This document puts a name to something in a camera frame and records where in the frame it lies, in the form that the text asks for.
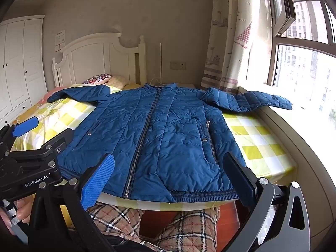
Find floral patterned pillow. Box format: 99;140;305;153
82;73;112;85

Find white wooden headboard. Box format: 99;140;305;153
52;33;147;87

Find paper notice on wall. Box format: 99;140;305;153
54;30;66;52

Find white wardrobe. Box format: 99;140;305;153
0;15;47;127

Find plaid pajama legs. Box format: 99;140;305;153
87;202;221;251

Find yellow white checked bed sheet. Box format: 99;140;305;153
4;98;297;211

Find white bedside table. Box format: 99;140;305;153
150;83;196;89

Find cream patterned curtain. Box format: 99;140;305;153
201;0;272;92

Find blue quilted puffer jacket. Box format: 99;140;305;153
49;84;292;203

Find beige yellow pillow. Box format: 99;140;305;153
105;75;129;90

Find person's left hand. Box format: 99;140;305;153
1;195;34;235

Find beige wall socket plate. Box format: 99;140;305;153
170;62;186;71

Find window with dark frame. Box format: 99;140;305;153
266;0;335;126

